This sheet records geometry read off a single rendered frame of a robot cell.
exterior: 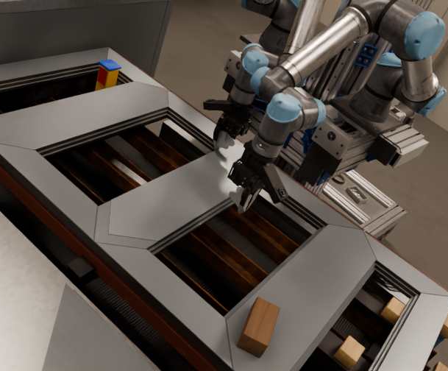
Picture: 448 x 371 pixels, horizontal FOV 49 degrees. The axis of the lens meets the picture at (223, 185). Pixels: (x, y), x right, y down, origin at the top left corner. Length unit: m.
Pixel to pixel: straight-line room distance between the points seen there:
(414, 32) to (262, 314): 0.82
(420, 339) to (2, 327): 1.03
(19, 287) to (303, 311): 0.68
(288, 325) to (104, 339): 0.43
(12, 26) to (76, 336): 1.09
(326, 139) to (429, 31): 0.59
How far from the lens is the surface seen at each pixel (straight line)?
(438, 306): 1.59
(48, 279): 1.26
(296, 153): 2.07
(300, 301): 1.30
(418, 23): 1.42
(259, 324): 1.13
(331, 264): 1.45
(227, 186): 1.52
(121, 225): 1.28
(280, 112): 1.16
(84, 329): 1.14
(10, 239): 1.34
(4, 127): 1.53
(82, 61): 1.95
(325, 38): 1.40
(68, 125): 1.58
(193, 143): 1.97
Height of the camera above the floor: 1.74
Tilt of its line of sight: 36 degrees down
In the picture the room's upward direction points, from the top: 23 degrees clockwise
